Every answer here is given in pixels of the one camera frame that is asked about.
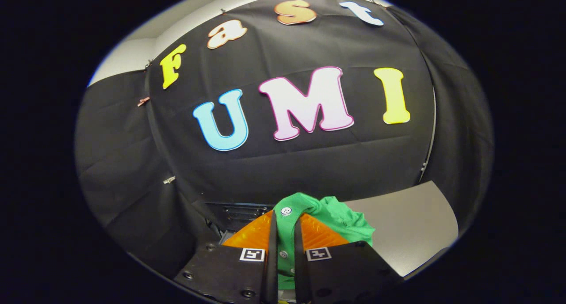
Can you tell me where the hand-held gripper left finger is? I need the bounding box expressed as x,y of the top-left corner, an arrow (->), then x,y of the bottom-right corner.
175,210 -> 278,304

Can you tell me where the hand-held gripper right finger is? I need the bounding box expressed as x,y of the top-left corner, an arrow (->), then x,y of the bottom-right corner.
294,213 -> 403,304

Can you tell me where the green polo shirt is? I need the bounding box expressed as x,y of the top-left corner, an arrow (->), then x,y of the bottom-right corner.
272,192 -> 376,291

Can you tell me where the black backdrop cloth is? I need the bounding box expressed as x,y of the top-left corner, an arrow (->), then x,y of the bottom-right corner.
74,0 -> 495,278

